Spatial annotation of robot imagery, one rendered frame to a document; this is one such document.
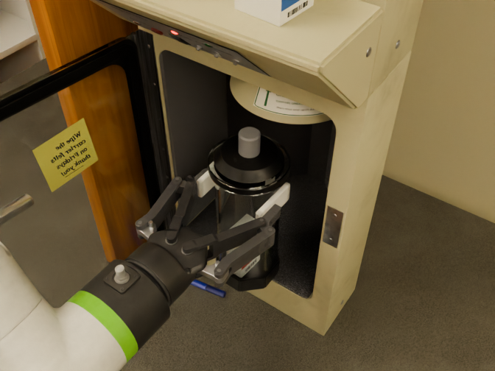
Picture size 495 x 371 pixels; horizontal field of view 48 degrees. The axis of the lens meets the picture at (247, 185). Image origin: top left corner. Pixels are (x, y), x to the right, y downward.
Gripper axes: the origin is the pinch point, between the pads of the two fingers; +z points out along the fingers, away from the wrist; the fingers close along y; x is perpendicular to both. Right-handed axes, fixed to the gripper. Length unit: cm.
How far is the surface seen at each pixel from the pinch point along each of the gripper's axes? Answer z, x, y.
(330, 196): 1.2, -4.1, -11.7
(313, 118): 5.1, -11.2, -6.2
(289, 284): 1.9, 19.5, -7.0
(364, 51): -1.9, -26.9, -14.1
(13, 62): 41, 50, 126
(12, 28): 36, 30, 110
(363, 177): 4.7, -6.1, -14.1
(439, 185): 44, 26, -16
